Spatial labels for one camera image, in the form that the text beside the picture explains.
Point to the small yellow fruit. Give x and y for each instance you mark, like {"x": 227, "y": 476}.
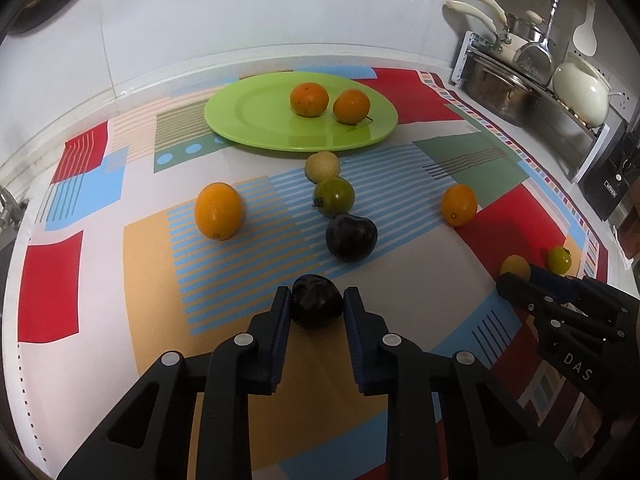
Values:
{"x": 515, "y": 265}

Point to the colourful patterned tablecloth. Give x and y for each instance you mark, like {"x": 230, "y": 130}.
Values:
{"x": 150, "y": 260}

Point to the small dark plum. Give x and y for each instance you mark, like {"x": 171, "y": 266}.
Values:
{"x": 316, "y": 301}

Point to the white rice paddle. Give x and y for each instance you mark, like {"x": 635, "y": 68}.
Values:
{"x": 586, "y": 30}

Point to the large orange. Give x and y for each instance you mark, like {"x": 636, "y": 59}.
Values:
{"x": 220, "y": 210}

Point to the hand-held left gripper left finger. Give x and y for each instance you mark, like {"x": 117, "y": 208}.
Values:
{"x": 281, "y": 320}

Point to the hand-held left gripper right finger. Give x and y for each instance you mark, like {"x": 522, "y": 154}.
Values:
{"x": 353, "y": 325}

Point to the white dish rack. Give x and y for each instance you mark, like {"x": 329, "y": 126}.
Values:
{"x": 595, "y": 145}

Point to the small orange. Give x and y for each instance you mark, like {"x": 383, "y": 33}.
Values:
{"x": 459, "y": 204}

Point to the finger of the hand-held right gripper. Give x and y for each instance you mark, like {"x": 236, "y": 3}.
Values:
{"x": 515, "y": 290}
{"x": 555, "y": 282}

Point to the black appliance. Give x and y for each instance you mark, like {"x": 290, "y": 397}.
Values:
{"x": 610, "y": 170}

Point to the white enamel pot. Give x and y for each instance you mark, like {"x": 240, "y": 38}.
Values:
{"x": 580, "y": 92}

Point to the orange with stem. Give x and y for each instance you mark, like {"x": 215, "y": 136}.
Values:
{"x": 351, "y": 106}

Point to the beige round fruit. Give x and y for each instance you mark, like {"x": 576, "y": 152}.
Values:
{"x": 322, "y": 166}

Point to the speckled orange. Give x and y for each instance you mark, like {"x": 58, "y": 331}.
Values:
{"x": 309, "y": 100}

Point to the large dark plum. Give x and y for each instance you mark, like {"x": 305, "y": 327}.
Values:
{"x": 351, "y": 237}

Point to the green tomato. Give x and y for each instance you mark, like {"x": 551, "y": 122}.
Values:
{"x": 334, "y": 196}

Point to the green plate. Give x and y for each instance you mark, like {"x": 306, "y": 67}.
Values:
{"x": 250, "y": 110}

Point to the steel skimmer ladle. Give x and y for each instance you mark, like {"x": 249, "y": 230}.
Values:
{"x": 537, "y": 57}

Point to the large steel pot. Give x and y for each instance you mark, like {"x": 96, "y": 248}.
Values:
{"x": 492, "y": 85}

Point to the metal fixture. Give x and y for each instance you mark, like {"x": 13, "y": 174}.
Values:
{"x": 9, "y": 210}

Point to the small yellow-green tomato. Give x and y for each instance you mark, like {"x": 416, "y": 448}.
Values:
{"x": 560, "y": 259}

